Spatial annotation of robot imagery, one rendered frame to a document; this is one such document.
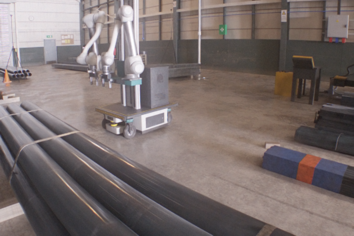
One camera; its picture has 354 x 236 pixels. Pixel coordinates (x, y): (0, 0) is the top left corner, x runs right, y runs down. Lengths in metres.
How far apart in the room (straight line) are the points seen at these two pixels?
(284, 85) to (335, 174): 4.18
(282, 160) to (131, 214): 1.66
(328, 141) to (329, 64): 7.13
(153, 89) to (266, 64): 8.06
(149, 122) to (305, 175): 1.89
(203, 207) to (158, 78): 2.47
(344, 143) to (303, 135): 0.47
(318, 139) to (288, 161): 0.87
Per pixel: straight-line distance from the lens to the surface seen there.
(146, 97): 3.20
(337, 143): 3.02
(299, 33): 10.43
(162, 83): 3.25
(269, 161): 2.35
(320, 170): 2.21
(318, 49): 10.06
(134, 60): 2.64
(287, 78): 6.08
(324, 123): 3.23
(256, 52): 10.91
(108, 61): 2.59
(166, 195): 0.97
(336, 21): 9.79
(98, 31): 3.14
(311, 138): 3.07
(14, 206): 1.94
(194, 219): 0.88
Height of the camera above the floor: 1.09
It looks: 13 degrees down
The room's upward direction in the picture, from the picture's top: straight up
